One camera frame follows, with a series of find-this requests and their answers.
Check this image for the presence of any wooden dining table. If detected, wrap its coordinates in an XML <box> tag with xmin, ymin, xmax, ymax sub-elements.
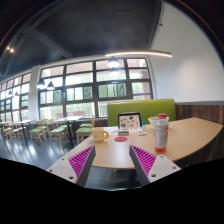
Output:
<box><xmin>53</xmin><ymin>115</ymin><xmax>84</xmax><ymax>148</ymax></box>
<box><xmin>13</xmin><ymin>119</ymin><xmax>38</xmax><ymax>145</ymax></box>

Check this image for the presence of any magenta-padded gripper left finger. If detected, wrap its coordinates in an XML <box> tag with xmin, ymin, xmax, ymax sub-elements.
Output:
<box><xmin>46</xmin><ymin>145</ymin><xmax>97</xmax><ymax>188</ymax></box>

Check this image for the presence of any white red-capped drink bottle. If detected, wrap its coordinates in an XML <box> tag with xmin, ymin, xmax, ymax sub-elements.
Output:
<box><xmin>154</xmin><ymin>113</ymin><xmax>170</xmax><ymax>154</ymax></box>

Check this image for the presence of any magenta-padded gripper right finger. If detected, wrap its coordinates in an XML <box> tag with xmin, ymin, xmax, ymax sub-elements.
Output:
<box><xmin>128</xmin><ymin>144</ymin><xmax>182</xmax><ymax>187</ymax></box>

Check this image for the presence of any green upholstered bench seat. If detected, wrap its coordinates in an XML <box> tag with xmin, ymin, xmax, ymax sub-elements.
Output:
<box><xmin>106</xmin><ymin>98</ymin><xmax>177</xmax><ymax>128</ymax></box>

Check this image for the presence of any cream ceramic mug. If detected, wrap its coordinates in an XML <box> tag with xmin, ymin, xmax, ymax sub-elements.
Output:
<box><xmin>90</xmin><ymin>126</ymin><xmax>110</xmax><ymax>143</ymax></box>

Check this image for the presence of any black-framed window wall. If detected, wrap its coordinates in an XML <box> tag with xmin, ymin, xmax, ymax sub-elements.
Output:
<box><xmin>0</xmin><ymin>58</ymin><xmax>154</xmax><ymax>123</ymax></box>

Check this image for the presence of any flat round red coaster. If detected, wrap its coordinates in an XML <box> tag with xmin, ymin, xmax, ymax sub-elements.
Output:
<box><xmin>114</xmin><ymin>136</ymin><xmax>129</xmax><ymax>143</ymax></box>

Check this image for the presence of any group of green-seated wooden chairs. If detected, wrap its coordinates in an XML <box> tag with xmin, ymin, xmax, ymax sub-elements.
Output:
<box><xmin>0</xmin><ymin>114</ymin><xmax>98</xmax><ymax>148</ymax></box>

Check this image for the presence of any group of black pendant lamps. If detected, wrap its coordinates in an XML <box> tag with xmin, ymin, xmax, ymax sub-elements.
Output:
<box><xmin>6</xmin><ymin>56</ymin><xmax>121</xmax><ymax>98</ymax></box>

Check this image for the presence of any long curved linear ceiling light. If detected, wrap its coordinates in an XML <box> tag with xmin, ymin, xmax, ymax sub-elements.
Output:
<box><xmin>104</xmin><ymin>49</ymin><xmax>173</xmax><ymax>59</ymax></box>

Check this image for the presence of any black-framed tablet with stickers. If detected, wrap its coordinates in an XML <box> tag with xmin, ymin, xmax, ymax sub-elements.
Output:
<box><xmin>117</xmin><ymin>112</ymin><xmax>143</xmax><ymax>132</ymax></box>

